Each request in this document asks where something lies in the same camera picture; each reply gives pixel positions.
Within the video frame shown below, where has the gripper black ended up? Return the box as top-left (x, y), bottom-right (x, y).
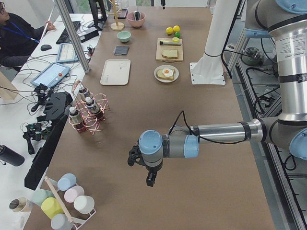
top-left (144, 158), bottom-right (163, 186)

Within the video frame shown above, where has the bread slice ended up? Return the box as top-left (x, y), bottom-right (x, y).
top-left (156, 69), bottom-right (175, 81)
top-left (161, 49), bottom-right (178, 59)

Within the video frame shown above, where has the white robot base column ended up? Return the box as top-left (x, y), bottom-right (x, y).
top-left (190, 0), bottom-right (240, 85)

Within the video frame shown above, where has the cream rabbit tray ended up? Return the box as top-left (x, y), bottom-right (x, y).
top-left (100, 59), bottom-right (131, 85)

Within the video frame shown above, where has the white cup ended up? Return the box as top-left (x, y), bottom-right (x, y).
top-left (73, 195), bottom-right (94, 214)

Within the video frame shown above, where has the pink cup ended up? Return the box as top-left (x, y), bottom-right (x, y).
top-left (64, 185), bottom-right (84, 203)

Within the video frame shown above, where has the blue cup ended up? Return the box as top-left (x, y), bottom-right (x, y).
top-left (57, 173), bottom-right (77, 191)

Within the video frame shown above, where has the tea bottle middle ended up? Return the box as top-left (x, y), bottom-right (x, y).
top-left (85, 97), bottom-right (100, 115)

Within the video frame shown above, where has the tea bottle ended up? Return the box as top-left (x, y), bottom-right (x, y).
top-left (69, 106), bottom-right (81, 125)
top-left (78, 88), bottom-right (92, 101)
top-left (85, 97), bottom-right (100, 115)

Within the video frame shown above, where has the tea bottle front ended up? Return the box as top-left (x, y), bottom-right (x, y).
top-left (69, 106), bottom-right (81, 125)

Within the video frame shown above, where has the grey cup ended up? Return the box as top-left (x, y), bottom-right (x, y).
top-left (51, 214), bottom-right (73, 230)

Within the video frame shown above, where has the bread slice under egg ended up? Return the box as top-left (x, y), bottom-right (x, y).
top-left (156, 69), bottom-right (175, 81)

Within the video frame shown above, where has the fried egg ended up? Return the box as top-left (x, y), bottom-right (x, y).
top-left (162, 69), bottom-right (174, 78)

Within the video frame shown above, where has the white round plate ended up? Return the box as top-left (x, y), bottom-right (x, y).
top-left (154, 65), bottom-right (179, 83)

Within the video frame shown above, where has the tea bottle back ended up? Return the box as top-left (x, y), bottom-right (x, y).
top-left (78, 88), bottom-right (92, 101)

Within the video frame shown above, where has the yellow cup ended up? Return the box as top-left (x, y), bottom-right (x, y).
top-left (41, 197), bottom-right (64, 219)

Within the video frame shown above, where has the green cup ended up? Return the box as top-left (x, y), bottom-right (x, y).
top-left (31, 189), bottom-right (54, 207)

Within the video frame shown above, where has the black long device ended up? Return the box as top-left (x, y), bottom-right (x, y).
top-left (24, 92), bottom-right (73, 190)

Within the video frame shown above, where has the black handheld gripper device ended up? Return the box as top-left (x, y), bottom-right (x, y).
top-left (23, 123), bottom-right (52, 155)

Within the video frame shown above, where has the wooden cutting board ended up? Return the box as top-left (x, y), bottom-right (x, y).
top-left (155, 38), bottom-right (183, 62)

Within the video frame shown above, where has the grey folded cloth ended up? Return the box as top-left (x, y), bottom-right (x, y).
top-left (114, 46), bottom-right (130, 56)

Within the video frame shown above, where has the paper cup with metal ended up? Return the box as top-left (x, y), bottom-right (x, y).
top-left (9, 197), bottom-right (33, 213)

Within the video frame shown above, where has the half lemon slice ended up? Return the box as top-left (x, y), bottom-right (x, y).
top-left (172, 37), bottom-right (179, 43)

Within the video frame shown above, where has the blue teach pendant near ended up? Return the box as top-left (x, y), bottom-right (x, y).
top-left (30, 62), bottom-right (70, 88)

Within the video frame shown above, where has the blue teach pendant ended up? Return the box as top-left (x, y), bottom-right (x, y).
top-left (56, 43), bottom-right (79, 64)
top-left (30, 62), bottom-right (70, 88)

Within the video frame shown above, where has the mint green bowl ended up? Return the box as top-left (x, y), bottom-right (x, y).
top-left (117, 31), bottom-right (131, 43)

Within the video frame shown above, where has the green lime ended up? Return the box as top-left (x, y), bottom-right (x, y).
top-left (174, 32), bottom-right (181, 38)

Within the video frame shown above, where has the black water bottle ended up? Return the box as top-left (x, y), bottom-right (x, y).
top-left (0, 145), bottom-right (24, 166)

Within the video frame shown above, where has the blue teach pendant far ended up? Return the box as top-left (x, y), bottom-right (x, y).
top-left (56, 43), bottom-right (79, 64)

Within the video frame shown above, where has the wooden mug tree stand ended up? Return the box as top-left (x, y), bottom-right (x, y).
top-left (108, 0), bottom-right (125, 31)

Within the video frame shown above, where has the pink bowl with ice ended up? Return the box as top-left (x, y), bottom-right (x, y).
top-left (126, 11), bottom-right (146, 28)

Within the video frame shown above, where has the metal ice scoop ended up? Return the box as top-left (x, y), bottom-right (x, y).
top-left (133, 11), bottom-right (141, 21)

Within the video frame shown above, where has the black keyboard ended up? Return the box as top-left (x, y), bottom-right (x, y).
top-left (56, 21), bottom-right (82, 45)

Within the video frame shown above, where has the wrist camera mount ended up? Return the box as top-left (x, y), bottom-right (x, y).
top-left (127, 145), bottom-right (145, 166)

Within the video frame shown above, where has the white wire cup rack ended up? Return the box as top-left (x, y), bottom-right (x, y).
top-left (44, 176), bottom-right (96, 230)

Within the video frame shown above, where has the copper wire bottle rack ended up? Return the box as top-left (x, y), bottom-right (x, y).
top-left (68, 80), bottom-right (110, 135)

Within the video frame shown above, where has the aluminium frame post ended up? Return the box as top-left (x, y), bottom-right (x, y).
top-left (54, 0), bottom-right (90, 74)

